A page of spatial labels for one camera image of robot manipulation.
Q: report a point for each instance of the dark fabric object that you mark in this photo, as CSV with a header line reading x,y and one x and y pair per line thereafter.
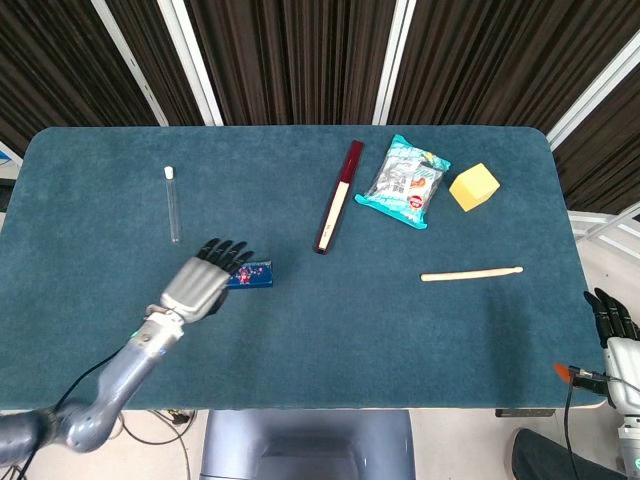
x,y
540,460

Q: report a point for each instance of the glass test tube white cap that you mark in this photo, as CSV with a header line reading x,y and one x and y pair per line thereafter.
x,y
173,210

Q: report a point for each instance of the white partition post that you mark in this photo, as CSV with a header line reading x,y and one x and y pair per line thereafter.
x,y
395,60
595,96
124,50
187,50

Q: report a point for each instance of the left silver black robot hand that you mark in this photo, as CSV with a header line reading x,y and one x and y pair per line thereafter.
x,y
195,287

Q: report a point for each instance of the teal table cloth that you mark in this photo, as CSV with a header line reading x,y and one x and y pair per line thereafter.
x,y
300,325

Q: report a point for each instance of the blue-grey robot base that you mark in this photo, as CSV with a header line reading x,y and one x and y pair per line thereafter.
x,y
305,445

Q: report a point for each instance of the teal snack packet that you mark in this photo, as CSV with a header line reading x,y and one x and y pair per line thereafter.
x,y
405,185

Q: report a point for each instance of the light wooden stick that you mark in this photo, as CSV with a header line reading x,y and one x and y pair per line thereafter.
x,y
470,274

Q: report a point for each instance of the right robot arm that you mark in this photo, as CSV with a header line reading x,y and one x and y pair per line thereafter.
x,y
631,440

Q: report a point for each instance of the white aluminium frame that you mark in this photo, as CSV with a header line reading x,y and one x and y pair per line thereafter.
x,y
587,218

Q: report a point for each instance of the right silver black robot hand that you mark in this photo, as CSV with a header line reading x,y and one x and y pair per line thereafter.
x,y
622,365

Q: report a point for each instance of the yellow foam cube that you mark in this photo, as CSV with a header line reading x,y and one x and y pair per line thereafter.
x,y
472,190

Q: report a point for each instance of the blue printed glasses case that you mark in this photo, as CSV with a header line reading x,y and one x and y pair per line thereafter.
x,y
255,275

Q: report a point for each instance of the dark red long narrow case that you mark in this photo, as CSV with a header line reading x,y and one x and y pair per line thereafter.
x,y
334,210

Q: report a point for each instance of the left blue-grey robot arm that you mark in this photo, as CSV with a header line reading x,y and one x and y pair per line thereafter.
x,y
125,360

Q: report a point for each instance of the white blue panel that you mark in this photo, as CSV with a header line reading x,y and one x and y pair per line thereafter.
x,y
7,155

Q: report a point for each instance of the dark brown curtain panel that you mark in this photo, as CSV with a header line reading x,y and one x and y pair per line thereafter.
x,y
152,50
290,60
50,60
605,165
500,60

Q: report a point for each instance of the black table control panel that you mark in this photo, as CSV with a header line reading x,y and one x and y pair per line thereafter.
x,y
525,413

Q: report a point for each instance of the orange tipped black connector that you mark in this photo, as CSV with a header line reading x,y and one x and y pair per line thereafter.
x,y
587,382

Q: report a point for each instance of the black yellow floor plug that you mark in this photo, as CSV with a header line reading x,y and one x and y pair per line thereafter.
x,y
176,416

